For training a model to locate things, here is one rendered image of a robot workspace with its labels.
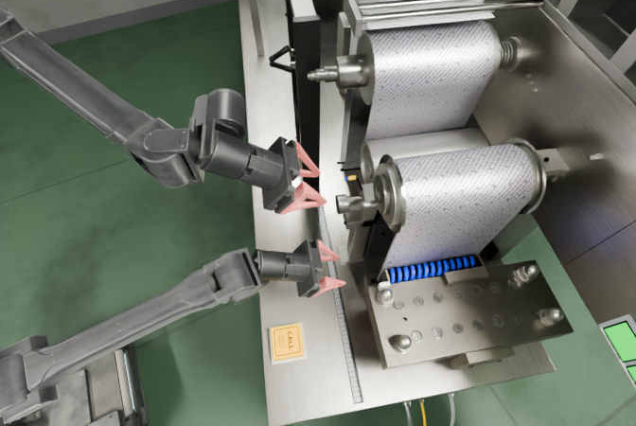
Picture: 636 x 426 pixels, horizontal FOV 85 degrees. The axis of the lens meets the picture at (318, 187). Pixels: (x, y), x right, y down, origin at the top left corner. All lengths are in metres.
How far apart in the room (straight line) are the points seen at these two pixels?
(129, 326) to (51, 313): 1.60
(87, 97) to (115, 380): 1.33
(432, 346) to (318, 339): 0.27
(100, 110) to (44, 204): 2.12
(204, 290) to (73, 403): 1.20
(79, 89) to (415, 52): 0.56
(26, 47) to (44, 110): 2.58
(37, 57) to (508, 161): 0.78
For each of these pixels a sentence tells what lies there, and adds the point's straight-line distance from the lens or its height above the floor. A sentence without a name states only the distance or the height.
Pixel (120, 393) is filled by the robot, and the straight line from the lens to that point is 1.73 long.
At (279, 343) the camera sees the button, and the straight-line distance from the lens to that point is 0.88.
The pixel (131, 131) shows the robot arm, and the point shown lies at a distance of 0.52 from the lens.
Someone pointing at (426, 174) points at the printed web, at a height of 1.31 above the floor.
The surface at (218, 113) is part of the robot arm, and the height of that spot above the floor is 1.45.
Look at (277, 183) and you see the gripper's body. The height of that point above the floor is 1.37.
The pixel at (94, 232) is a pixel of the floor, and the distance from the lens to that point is 2.38.
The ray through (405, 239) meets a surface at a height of 1.18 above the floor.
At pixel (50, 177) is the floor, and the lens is 2.78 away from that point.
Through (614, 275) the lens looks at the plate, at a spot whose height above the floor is 1.24.
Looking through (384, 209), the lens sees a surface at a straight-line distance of 0.63.
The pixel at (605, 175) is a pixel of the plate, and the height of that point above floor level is 1.33.
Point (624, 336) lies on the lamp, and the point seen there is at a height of 1.19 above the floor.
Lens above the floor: 1.79
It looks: 56 degrees down
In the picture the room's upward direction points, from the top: straight up
